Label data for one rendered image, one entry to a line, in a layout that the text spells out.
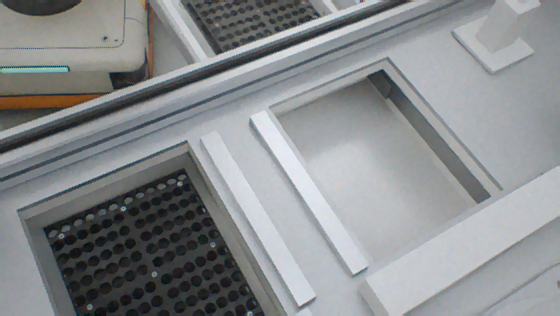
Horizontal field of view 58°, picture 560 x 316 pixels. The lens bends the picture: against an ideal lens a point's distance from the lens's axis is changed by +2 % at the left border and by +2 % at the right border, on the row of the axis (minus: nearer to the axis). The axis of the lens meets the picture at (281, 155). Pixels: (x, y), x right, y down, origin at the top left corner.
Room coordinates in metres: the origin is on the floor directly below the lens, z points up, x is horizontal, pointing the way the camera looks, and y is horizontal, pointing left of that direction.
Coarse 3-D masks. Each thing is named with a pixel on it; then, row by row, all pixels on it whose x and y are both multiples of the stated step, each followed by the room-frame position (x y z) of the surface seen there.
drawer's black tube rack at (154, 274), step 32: (160, 192) 0.26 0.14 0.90; (192, 192) 0.27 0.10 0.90; (96, 224) 0.21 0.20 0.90; (128, 224) 0.21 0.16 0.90; (160, 224) 0.22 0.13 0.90; (192, 224) 0.23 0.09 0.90; (64, 256) 0.17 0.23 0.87; (96, 256) 0.17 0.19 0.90; (128, 256) 0.18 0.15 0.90; (160, 256) 0.18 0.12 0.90; (192, 256) 0.19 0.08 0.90; (224, 256) 0.20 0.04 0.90; (96, 288) 0.13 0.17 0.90; (128, 288) 0.14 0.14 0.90; (160, 288) 0.15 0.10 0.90; (192, 288) 0.15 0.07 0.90; (224, 288) 0.16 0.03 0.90
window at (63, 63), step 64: (0, 0) 0.28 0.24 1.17; (64, 0) 0.30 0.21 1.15; (128, 0) 0.34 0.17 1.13; (192, 0) 0.38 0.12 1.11; (256, 0) 0.43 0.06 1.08; (320, 0) 0.49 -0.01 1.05; (384, 0) 0.56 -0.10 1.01; (0, 64) 0.26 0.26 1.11; (64, 64) 0.29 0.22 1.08; (128, 64) 0.33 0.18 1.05; (192, 64) 0.38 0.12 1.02; (0, 128) 0.24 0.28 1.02
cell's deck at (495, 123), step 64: (320, 64) 0.48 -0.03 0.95; (384, 64) 0.52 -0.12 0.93; (448, 64) 0.53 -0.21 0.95; (512, 64) 0.55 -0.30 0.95; (192, 128) 0.34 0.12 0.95; (448, 128) 0.42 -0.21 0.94; (512, 128) 0.44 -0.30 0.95; (0, 192) 0.21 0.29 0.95; (64, 192) 0.22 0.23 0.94; (256, 192) 0.27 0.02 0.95; (320, 192) 0.28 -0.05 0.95; (0, 256) 0.14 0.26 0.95; (256, 256) 0.19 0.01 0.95; (320, 256) 0.20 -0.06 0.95; (512, 256) 0.25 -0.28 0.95
